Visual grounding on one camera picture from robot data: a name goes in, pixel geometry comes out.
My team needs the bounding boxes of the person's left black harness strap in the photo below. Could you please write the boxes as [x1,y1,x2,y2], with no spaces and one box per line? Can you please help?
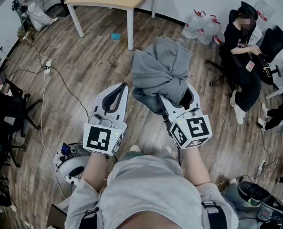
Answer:
[83,207,101,229]

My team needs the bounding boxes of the white floor cable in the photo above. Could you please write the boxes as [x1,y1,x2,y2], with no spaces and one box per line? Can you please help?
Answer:
[23,36,67,200]

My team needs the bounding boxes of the person's grey trousers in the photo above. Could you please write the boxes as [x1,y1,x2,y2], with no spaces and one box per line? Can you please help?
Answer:
[117,151,146,163]

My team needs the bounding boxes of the person's left forearm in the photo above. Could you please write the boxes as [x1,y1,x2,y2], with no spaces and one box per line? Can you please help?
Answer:
[81,151,115,192]

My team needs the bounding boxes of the grey garment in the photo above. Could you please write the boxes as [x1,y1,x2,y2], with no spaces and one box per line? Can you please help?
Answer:
[131,36,193,115]

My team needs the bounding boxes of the black office chair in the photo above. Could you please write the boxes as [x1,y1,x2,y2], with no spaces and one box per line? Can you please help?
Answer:
[257,25,283,85]
[205,1,259,97]

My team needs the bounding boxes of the person's black harness strap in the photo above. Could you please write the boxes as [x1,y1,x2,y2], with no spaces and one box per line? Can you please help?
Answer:
[201,200,228,229]
[83,207,101,229]

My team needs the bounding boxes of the person's grey shirt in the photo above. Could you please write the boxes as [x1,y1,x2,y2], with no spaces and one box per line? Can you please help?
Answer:
[64,153,240,229]

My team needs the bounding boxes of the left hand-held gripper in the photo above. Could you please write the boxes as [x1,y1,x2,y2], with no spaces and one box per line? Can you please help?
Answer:
[83,82,129,157]

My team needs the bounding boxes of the black swivel chair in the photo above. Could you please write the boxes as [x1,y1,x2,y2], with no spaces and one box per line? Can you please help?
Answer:
[0,76,43,168]

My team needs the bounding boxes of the black mesh chair seat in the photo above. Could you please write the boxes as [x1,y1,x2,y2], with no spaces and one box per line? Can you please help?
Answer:
[236,181,283,224]

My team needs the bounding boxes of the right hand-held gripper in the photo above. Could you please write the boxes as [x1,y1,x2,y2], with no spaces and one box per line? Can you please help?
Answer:
[158,83,213,150]

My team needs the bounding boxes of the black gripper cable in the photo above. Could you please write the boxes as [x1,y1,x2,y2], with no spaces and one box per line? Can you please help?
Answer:
[164,119,183,167]

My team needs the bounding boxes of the clear water jug red label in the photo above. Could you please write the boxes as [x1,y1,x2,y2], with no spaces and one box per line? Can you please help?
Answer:
[253,0,275,30]

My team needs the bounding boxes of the black floor cable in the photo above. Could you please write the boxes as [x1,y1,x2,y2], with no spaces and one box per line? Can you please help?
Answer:
[6,65,92,119]

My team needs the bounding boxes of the clear water jug red handle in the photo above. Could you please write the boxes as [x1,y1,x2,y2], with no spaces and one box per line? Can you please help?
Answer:
[210,31,226,49]
[198,14,221,46]
[181,8,207,40]

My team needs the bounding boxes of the person's right forearm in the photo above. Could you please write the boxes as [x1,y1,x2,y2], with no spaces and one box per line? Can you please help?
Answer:
[179,146,212,186]

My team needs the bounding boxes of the white box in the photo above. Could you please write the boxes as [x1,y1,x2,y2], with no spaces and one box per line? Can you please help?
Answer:
[248,27,263,45]

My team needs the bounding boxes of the person's right black harness strap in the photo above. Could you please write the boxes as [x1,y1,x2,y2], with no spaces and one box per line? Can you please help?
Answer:
[201,200,228,229]

